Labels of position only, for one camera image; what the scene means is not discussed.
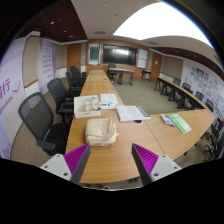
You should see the pack of pens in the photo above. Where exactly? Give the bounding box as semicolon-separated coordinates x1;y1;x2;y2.
159;113;177;128

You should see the large lilac wall banner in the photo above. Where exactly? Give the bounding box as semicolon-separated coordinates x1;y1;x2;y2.
0;36;28;160

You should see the white compartment box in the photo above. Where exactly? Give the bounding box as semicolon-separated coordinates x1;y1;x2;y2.
73;94;102;119

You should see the group of colourful wall posters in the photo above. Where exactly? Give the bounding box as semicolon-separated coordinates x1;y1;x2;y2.
181;59;224;121

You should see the brown wooden door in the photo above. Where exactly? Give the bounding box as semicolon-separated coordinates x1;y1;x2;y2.
149;51;163;81
66;43;83;73

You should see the green framed wall board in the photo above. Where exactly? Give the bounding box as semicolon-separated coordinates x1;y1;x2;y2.
88;42;101;66

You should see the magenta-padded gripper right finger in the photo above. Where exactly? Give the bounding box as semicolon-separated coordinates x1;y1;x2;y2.
131;143;183;186

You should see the large black wall screen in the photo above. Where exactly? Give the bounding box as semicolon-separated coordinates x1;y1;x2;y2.
102;43;138;67

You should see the yellow white zigzag towel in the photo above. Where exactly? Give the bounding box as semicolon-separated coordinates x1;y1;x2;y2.
84;116;119;148

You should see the row of black office chairs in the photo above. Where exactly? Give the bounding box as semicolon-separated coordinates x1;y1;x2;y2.
65;65;88;98

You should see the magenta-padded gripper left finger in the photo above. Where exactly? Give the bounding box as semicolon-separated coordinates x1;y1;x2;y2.
39;143;92;185

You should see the purple white standing banner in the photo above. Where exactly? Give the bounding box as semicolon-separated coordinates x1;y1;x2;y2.
36;37;58;96

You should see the small dark side desk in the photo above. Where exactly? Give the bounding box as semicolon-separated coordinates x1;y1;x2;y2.
140;69;152;82

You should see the white printed paper sheet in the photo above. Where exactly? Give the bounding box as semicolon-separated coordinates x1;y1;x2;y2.
99;93;119;110

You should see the white whiteboard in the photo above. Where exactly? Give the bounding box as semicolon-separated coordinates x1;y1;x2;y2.
137;48;149;70

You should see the dark-legged wooden desk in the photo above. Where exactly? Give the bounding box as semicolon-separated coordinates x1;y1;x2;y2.
107;67;136;86

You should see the white closed book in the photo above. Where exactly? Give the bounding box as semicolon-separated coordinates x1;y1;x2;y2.
115;104;152;123

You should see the group of black side chairs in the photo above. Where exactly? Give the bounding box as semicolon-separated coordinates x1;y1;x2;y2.
172;77;224;163

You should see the long curved side table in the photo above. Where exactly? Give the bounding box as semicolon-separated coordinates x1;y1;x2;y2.
153;76;207;111

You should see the black mesh office chair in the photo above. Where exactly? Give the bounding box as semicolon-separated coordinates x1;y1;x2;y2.
46;77;75;124
18;92;72;157

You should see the bright ceiling light panel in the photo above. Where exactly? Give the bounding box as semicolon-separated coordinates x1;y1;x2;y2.
113;1;213;48

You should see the green booklet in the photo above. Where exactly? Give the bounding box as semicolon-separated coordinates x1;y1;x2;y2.
167;113;193;135

